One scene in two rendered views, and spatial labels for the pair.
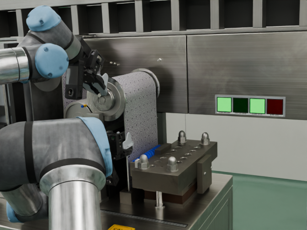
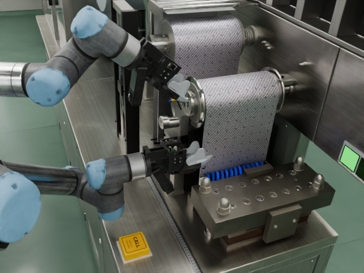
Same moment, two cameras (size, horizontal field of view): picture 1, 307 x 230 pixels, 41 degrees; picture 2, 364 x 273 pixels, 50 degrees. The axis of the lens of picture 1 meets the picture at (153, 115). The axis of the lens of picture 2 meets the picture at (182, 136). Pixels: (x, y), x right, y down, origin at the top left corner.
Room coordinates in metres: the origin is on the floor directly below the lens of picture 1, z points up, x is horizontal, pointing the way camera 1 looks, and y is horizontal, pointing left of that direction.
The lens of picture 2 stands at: (0.55, -0.45, 1.77)
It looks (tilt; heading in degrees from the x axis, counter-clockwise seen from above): 33 degrees down; 40
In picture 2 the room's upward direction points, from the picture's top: 3 degrees clockwise
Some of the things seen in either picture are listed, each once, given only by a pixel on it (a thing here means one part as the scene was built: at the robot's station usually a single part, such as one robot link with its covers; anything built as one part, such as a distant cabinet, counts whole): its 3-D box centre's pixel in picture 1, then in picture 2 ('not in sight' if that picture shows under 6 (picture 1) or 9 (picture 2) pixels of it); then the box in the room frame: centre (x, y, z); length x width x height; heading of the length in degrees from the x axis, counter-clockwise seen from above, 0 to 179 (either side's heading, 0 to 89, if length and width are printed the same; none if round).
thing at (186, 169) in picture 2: (123, 151); (186, 166); (1.25, 0.10, 1.09); 0.09 x 0.05 x 0.02; 153
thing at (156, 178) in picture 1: (178, 162); (262, 195); (1.40, -0.08, 1.00); 0.40 x 0.16 x 0.06; 154
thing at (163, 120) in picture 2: not in sight; (164, 122); (1.27, 0.22, 1.18); 0.04 x 0.02 x 0.04; 64
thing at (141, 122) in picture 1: (142, 132); (236, 145); (1.41, 0.04, 1.11); 0.23 x 0.01 x 0.18; 154
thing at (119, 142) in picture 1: (106, 148); (163, 158); (1.20, 0.15, 1.12); 0.12 x 0.08 x 0.09; 154
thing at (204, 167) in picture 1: (205, 173); (282, 223); (1.37, -0.17, 0.97); 0.10 x 0.03 x 0.11; 154
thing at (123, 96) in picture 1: (105, 98); (193, 102); (1.33, 0.15, 1.25); 0.15 x 0.01 x 0.15; 64
